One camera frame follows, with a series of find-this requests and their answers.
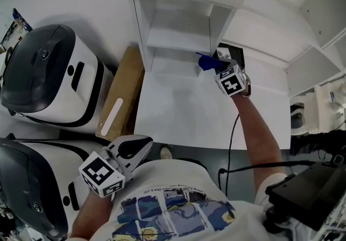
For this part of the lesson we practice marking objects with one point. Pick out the cluttered workbench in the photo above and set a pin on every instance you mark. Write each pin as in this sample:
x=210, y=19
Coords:
x=14, y=29

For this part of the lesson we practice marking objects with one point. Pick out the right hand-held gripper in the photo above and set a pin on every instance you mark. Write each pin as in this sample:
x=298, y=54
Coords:
x=231, y=83

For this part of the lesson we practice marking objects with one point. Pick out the white shoe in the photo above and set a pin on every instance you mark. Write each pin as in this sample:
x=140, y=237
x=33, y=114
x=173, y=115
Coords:
x=165, y=153

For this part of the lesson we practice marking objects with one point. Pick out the brown cardboard box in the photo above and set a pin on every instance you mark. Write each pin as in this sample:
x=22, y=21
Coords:
x=123, y=99

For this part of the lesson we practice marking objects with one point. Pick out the person's right forearm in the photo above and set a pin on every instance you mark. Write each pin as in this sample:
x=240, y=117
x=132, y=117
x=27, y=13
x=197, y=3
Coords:
x=256, y=132

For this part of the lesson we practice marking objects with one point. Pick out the blue cloth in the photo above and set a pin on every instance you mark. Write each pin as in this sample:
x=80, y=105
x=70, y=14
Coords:
x=206, y=63

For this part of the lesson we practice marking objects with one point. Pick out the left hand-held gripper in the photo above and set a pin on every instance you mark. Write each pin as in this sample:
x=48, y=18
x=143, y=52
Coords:
x=101, y=172

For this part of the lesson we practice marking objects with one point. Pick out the white shelf unit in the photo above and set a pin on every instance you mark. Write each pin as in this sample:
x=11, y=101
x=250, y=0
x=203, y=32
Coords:
x=205, y=115

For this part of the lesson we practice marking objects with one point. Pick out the person's left forearm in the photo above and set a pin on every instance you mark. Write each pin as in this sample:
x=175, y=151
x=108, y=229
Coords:
x=92, y=213

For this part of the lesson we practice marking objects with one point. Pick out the black framed box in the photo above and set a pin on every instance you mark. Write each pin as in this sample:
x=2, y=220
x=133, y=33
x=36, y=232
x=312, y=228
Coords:
x=235, y=53

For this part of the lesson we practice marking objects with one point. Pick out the white and black robot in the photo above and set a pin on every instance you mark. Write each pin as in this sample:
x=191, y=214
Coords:
x=40, y=72
x=32, y=180

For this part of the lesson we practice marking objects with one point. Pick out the black electronic device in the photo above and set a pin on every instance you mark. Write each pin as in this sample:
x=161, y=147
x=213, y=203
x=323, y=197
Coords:
x=308, y=194

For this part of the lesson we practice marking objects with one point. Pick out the white printed t-shirt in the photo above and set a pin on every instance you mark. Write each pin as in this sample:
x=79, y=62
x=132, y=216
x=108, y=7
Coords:
x=173, y=180

